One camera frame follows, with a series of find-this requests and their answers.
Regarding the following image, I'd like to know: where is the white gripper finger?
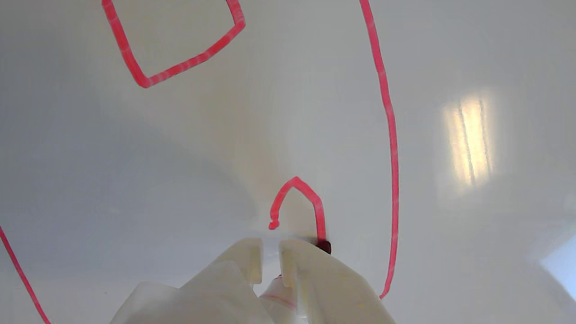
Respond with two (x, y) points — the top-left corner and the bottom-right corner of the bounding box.
(110, 238), (273, 324)
(278, 240), (396, 324)

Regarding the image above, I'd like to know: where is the red whiteboard marker pen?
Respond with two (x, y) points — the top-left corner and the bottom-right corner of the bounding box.
(257, 240), (332, 324)

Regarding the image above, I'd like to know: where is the white whiteboard with metal frame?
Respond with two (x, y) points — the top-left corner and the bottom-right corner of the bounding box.
(0, 0), (576, 324)

